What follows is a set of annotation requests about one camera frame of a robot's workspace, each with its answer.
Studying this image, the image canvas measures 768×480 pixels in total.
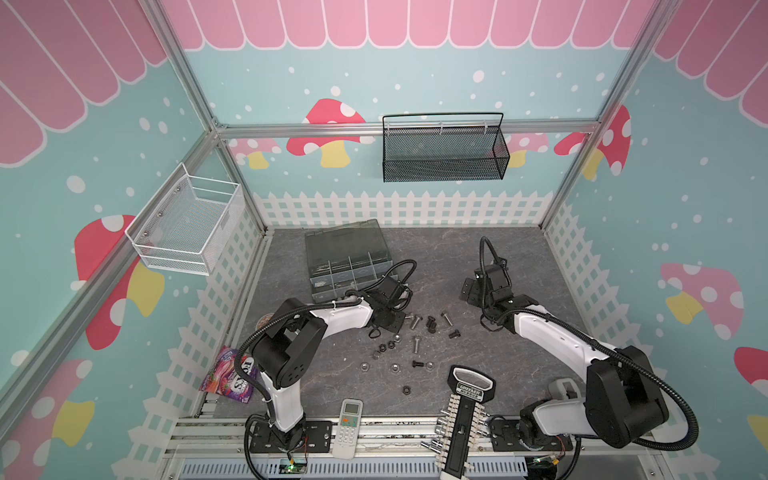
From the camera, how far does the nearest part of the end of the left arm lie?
71 centimetres

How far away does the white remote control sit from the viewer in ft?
2.43

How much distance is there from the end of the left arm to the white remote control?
22cm
